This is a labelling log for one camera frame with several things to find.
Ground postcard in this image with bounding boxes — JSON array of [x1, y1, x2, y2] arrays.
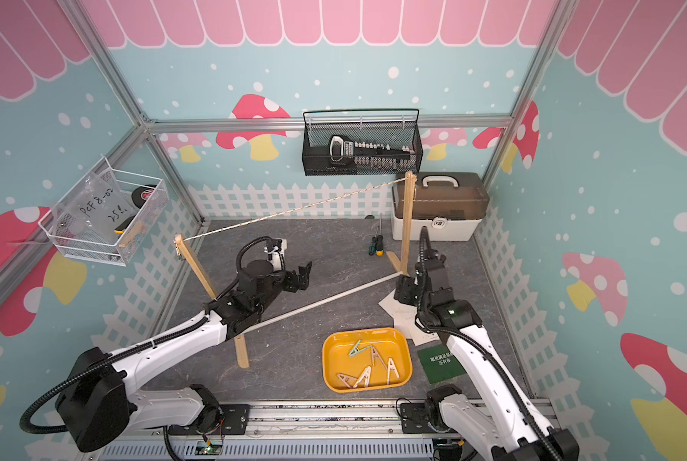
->
[[379, 291, 417, 335], [395, 315, 439, 346], [417, 345, 466, 384]]

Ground white clothespin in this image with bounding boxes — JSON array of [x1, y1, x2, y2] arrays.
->
[[353, 366, 372, 389], [387, 357, 400, 385]]

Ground green clothespin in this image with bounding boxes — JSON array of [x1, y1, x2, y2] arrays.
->
[[348, 340, 362, 357]]

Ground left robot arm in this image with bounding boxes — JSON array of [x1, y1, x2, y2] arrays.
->
[[19, 236, 312, 453]]

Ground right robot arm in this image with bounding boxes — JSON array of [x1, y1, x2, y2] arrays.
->
[[395, 229, 580, 460]]

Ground green yellow screwdriver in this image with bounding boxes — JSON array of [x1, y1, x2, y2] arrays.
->
[[368, 217, 384, 257]]

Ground brown white toolbox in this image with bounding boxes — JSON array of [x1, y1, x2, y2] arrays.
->
[[411, 172, 490, 242]]

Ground yellow plastic tray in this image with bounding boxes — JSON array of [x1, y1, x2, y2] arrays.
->
[[322, 328, 414, 394]]

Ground wooden clothesline rack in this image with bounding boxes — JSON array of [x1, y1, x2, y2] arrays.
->
[[173, 171, 418, 370]]

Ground black white tool in basket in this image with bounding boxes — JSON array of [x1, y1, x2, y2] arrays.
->
[[328, 136, 418, 171]]

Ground black tape roll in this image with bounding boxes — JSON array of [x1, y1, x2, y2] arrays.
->
[[131, 184, 155, 209]]

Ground yellow black utility knife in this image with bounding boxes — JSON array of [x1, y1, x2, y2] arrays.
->
[[114, 215, 135, 234]]

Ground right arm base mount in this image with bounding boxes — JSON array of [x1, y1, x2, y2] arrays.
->
[[395, 401, 457, 434]]

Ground black mesh wall basket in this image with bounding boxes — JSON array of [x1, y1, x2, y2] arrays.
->
[[302, 109, 423, 176]]

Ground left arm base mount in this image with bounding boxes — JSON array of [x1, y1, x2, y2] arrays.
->
[[169, 403, 251, 437]]

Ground clear wire wall basket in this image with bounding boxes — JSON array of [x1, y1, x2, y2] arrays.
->
[[38, 158, 170, 267]]

